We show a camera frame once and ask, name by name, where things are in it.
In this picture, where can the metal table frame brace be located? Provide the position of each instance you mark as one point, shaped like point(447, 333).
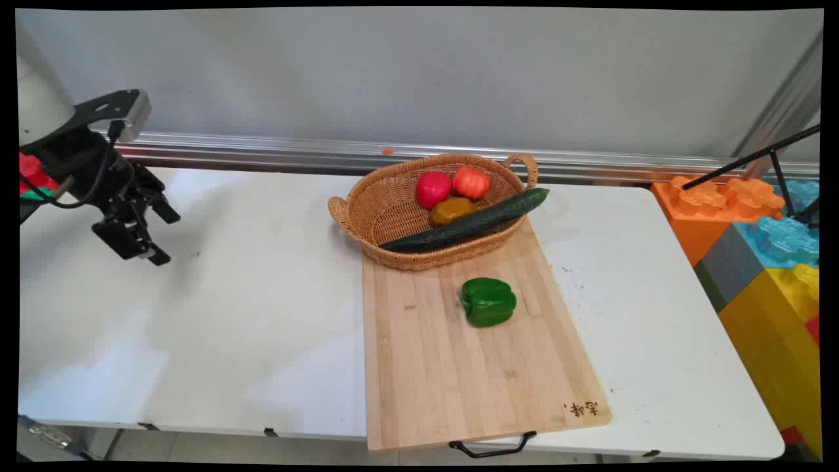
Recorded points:
point(49, 436)

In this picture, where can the large red toy block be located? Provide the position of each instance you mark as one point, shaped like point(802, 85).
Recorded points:
point(814, 329)

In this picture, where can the large blue toy block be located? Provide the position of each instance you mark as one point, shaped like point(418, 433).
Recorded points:
point(790, 239)

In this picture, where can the slanted aluminium profile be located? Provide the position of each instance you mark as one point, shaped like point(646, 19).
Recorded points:
point(786, 98)

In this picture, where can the large yellow toy block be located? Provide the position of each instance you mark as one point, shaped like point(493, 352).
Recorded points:
point(773, 347)

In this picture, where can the black tripod legs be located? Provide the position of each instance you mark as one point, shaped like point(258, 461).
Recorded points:
point(754, 156)

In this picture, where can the yellow-brown pepper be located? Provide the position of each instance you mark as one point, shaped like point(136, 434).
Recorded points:
point(451, 210)

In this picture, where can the large grey toy block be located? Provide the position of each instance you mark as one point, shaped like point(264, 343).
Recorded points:
point(731, 265)

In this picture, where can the orange toy tomato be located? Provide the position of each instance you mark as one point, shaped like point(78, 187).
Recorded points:
point(470, 182)

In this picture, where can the aluminium rail along wall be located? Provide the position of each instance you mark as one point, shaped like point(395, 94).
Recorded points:
point(262, 147)

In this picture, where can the green toy block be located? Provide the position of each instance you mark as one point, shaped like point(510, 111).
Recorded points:
point(36, 193)

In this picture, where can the dark green toy cucumber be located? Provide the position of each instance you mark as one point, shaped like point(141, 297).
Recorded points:
point(472, 221)

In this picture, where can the large orange toy block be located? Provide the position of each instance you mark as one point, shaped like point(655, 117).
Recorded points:
point(701, 216)

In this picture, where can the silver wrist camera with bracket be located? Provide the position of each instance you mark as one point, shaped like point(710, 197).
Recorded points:
point(128, 108)

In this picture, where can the green toy bell pepper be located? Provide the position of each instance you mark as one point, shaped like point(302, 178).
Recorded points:
point(488, 301)

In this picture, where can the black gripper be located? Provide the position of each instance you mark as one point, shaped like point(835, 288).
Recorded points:
point(85, 170)

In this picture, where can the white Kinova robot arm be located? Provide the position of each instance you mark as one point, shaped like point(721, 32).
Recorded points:
point(39, 105)

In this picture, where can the red toy tomato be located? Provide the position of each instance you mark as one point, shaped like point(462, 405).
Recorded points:
point(432, 189)

